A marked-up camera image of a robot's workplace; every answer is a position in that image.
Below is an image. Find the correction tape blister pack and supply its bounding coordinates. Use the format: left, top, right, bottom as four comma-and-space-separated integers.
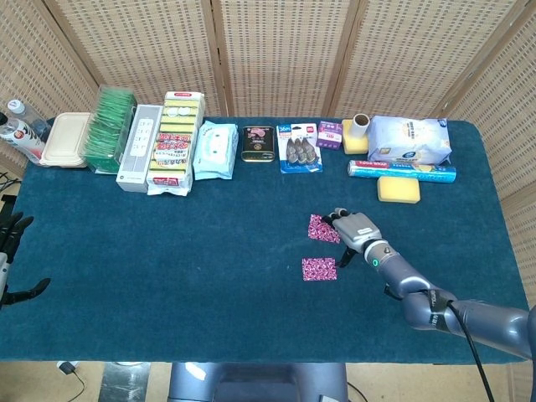
276, 122, 324, 174

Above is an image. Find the clear water bottle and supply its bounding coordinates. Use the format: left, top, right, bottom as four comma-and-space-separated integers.
7, 99, 51, 143

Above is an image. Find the gold and black tin can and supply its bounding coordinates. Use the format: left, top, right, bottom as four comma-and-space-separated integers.
240, 125, 277, 163

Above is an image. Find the white bottle with red print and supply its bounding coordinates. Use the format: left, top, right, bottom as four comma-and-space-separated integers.
0, 112, 46, 164

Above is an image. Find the small purple box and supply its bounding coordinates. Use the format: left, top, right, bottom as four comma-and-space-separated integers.
316, 121, 344, 151

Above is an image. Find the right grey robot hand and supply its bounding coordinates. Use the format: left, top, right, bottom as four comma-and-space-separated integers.
321, 207, 383, 269

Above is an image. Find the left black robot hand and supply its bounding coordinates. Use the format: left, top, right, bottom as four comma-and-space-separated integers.
0, 211, 51, 311

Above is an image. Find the yellow sponge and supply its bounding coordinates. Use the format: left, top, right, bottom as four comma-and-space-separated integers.
341, 119, 370, 155
376, 175, 421, 204

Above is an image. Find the cream paper roll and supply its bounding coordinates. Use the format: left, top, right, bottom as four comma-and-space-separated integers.
351, 113, 371, 139

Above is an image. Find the light blue wet wipes pack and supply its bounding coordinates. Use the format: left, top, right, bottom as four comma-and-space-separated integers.
193, 120, 240, 181

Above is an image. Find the white lavender tissue pack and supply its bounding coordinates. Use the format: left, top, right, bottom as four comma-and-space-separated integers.
367, 115, 453, 165

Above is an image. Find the white power strip box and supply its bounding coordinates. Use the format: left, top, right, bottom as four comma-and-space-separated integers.
116, 104, 164, 193

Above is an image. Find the woven rattan screen panel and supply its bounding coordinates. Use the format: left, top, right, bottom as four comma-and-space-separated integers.
0, 0, 101, 179
435, 0, 536, 311
330, 0, 527, 122
41, 0, 229, 117
211, 0, 361, 118

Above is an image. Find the shiny metal floor plate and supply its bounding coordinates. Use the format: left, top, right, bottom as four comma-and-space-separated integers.
100, 362, 152, 402

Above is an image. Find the yellow sponge multipack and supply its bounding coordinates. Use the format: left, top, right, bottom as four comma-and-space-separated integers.
146, 90, 206, 197

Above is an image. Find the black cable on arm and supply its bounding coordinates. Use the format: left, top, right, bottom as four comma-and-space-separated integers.
426, 288, 497, 402

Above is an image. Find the grey-blue robot torso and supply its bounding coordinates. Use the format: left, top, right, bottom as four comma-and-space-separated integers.
167, 362, 351, 402

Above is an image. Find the teal table cloth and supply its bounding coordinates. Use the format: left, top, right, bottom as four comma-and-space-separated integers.
0, 116, 536, 364

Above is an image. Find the beige lidded lunch box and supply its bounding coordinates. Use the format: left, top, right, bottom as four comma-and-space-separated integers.
39, 111, 92, 169

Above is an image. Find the black device beside table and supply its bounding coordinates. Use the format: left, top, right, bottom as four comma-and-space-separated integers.
0, 194, 16, 226

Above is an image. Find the blue cling film roll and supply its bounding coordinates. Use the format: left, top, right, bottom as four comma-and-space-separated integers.
347, 158, 457, 184

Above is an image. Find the green tea bag box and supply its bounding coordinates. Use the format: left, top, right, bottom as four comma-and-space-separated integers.
80, 85, 138, 175

